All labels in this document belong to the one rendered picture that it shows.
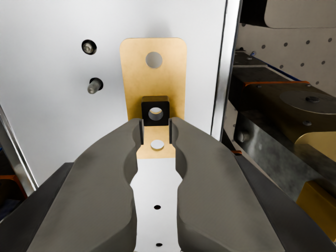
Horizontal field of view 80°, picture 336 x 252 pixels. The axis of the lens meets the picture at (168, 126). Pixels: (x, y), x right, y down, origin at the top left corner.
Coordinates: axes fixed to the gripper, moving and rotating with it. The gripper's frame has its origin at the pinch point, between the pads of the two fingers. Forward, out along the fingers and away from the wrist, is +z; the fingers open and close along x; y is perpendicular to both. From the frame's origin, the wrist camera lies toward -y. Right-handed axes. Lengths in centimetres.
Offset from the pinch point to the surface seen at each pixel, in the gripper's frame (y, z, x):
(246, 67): 3.7, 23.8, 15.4
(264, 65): 3.4, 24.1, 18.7
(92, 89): -0.2, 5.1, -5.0
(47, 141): 5.7, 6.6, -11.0
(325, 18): -4.7, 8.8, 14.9
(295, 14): -5.0, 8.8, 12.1
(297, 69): 8, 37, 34
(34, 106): 1.9, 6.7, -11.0
